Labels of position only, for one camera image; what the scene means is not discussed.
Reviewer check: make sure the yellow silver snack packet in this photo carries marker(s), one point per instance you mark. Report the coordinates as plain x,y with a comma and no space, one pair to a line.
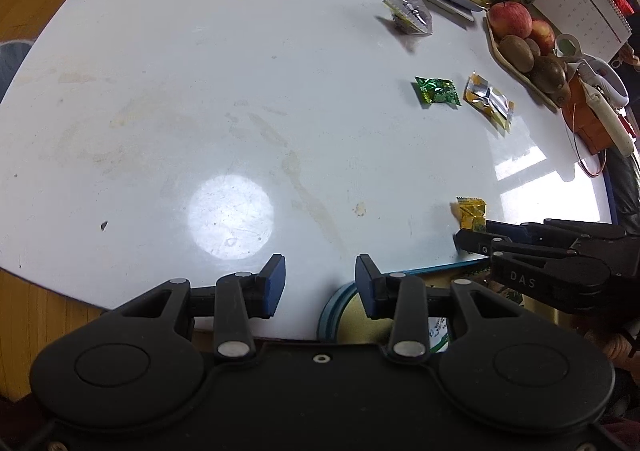
487,101

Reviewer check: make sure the cream padded tube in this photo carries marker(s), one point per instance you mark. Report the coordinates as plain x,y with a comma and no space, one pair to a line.
612,123

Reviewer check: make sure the orange bag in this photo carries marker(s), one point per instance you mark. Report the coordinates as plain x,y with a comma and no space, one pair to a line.
585,121

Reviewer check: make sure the person's right hand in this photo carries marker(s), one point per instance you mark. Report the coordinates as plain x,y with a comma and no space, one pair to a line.
620,346

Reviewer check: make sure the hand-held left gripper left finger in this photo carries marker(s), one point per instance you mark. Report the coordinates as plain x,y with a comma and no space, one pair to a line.
274,286

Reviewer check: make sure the brown kiwi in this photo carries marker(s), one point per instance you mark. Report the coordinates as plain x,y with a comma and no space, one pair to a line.
517,53
547,73
534,47

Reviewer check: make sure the beige fruit tray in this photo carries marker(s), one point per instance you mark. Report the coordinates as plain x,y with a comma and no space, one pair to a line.
520,78

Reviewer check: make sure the yellow candy packet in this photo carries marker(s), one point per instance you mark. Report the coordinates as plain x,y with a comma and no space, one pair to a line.
472,213

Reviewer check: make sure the white neck massager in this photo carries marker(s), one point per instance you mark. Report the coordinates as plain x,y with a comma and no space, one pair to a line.
612,83

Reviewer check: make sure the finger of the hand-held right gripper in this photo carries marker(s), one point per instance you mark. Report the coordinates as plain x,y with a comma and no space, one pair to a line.
475,243
505,229

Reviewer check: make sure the gold metal tray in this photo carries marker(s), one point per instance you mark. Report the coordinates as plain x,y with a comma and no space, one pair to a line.
350,321

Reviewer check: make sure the green candy packet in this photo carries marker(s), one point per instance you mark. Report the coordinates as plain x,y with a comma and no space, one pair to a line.
437,91

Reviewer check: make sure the clear packet of brown snack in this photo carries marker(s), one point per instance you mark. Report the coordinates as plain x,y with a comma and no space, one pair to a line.
410,16

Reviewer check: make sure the red apple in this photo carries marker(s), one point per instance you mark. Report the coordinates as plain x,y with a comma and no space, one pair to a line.
544,36
510,20

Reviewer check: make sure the white desk calendar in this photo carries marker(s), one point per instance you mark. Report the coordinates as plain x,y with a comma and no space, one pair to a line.
585,6

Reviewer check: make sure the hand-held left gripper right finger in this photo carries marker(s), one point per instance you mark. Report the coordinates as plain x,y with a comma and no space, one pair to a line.
366,288

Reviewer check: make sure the grey stool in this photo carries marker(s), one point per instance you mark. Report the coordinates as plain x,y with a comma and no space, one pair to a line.
10,66

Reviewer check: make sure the white red green snack packet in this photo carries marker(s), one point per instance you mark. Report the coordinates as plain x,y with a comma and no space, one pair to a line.
440,331

